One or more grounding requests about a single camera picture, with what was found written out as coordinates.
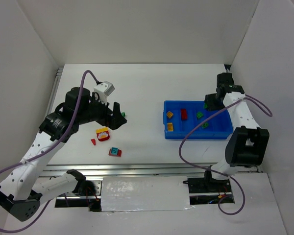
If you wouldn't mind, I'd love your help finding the yellow lego plate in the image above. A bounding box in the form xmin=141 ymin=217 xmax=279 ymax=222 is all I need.
xmin=167 ymin=122 xmax=174 ymax=132

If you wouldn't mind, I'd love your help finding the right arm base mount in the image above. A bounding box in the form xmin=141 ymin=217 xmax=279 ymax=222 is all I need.
xmin=183 ymin=177 xmax=234 ymax=205

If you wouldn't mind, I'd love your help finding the green square lego brick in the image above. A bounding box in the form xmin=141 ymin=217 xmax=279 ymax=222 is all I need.
xmin=196 ymin=112 xmax=204 ymax=119

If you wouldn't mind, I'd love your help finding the white foam board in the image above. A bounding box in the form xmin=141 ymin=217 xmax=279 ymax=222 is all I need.
xmin=101 ymin=176 xmax=191 ymax=212

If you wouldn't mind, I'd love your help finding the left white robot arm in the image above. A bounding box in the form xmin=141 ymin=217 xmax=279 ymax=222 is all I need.
xmin=0 ymin=87 xmax=127 ymax=222

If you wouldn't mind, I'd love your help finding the red yellow lego brick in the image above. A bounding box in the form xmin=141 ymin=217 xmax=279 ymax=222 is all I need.
xmin=180 ymin=108 xmax=188 ymax=121

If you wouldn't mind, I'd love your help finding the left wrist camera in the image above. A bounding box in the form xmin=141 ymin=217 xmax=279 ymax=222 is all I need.
xmin=94 ymin=81 xmax=115 ymax=105

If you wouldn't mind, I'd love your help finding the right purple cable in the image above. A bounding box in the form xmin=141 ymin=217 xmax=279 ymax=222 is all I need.
xmin=179 ymin=95 xmax=273 ymax=215

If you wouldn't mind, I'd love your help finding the green teal lego stack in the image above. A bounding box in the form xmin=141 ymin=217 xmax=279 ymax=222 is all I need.
xmin=201 ymin=122 xmax=209 ymax=129

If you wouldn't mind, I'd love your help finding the yellow face lego brick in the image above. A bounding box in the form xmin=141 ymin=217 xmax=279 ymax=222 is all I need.
xmin=166 ymin=111 xmax=173 ymax=119

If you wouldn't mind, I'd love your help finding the red teal lego stack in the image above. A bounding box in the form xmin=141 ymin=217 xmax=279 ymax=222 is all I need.
xmin=108 ymin=147 xmax=122 ymax=157

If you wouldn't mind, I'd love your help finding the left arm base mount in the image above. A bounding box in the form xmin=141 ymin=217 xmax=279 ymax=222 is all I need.
xmin=54 ymin=180 xmax=102 ymax=212

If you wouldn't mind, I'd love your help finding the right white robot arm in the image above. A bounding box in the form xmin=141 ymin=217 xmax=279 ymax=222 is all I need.
xmin=204 ymin=72 xmax=272 ymax=184

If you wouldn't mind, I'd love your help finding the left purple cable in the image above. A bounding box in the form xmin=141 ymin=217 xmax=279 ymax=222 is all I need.
xmin=0 ymin=70 xmax=103 ymax=233

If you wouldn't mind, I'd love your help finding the purple cable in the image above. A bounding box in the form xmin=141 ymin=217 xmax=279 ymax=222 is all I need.
xmin=0 ymin=70 xmax=103 ymax=233
xmin=179 ymin=95 xmax=273 ymax=215

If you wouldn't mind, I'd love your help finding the red yellow flower lego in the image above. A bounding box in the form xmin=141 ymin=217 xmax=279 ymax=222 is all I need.
xmin=96 ymin=127 xmax=110 ymax=141

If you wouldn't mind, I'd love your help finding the blue plastic sorting bin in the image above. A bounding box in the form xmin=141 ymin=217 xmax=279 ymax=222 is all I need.
xmin=163 ymin=100 xmax=233 ymax=140

